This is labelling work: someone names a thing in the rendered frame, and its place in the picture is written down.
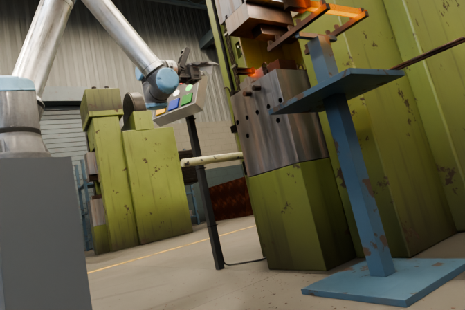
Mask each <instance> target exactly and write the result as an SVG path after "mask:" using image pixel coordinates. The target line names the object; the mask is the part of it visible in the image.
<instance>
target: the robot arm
mask: <svg viewBox="0 0 465 310"><path fill-rule="evenodd" d="M76 1H77V0H40V2H39V5H38V8H37V11H36V13H35V16H34V18H33V21H32V24H31V26H30V29H29V31H28V34H27V36H26V40H25V42H24V45H23V47H22V50H21V52H20V54H19V58H18V60H17V63H16V65H15V68H14V71H13V72H12V75H0V158H39V157H51V154H50V152H49V151H48V149H47V147H46V146H45V144H44V142H43V140H42V135H41V129H40V123H39V122H40V120H41V117H42V114H43V111H44V107H45V105H44V103H43V102H42V100H41V98H42V94H43V92H44V88H45V86H46V82H47V79H48V77H49V74H50V71H51V68H52V65H53V62H54V59H55V56H56V53H57V50H58V48H59V45H60V42H61V39H62V35H63V33H64V29H65V27H66V23H67V21H68V19H69V15H70V13H71V10H72V8H73V6H74V3H75V2H76ZM81 1H82V2H83V3H84V4H85V6H86V7H87V8H88V9H89V10H90V11H91V13H92V14H93V15H94V16H95V18H96V19H97V20H98V21H99V22H100V23H101V25H102V26H103V27H104V29H105V30H106V31H107V32H108V33H109V34H110V35H111V37H112V38H113V39H114V40H115V42H116V43H117V44H118V45H119V47H121V49H122V50H123V51H124V52H125V54H126V55H127V56H128V58H129V59H130V60H131V61H132V62H133V63H134V64H135V66H136V70H135V74H136V79H137V80H139V81H141V82H142V87H143V94H144V98H145V105H146V108H147V109H148V110H160V109H164V108H166V107H167V104H168V102H167V99H168V98H169V96H170V95H171V94H172V93H173V92H175V91H176V88H177V86H178V85H179V83H185V84H186V85H194V84H196V83H197V82H198V83H200V82H201V79H202V78H201V76H205V73H204V72H201V71H206V72H207V73H208V74H212V70H213V66H218V65H219V64H218V63H215V62H207V61H201V62H190V63H188V64H187V63H186V61H187V58H188V55H189V52H190V49H189V48H187V47H185V48H184V49H183V50H182V51H181V54H180V57H179V60H178V63H176V62H175V61H172V60H159V59H158V58H157V56H155V54H154V53H153V52H152V50H151V49H150V48H149V46H148V45H147V44H146V43H145V42H144V41H143V39H142V38H141V37H140V35H139V34H138V33H137V32H136V31H135V30H134V28H133V27H132V26H131V25H130V23H129V22H128V21H127V20H126V19H125V18H124V16H123V15H122V14H121V12H120V11H119V10H118V9H117V7H115V5H114V4H113V3H112V2H111V0H81ZM198 67H199V68H198ZM199 69H200V70H201V71H200V70H199Z"/></svg>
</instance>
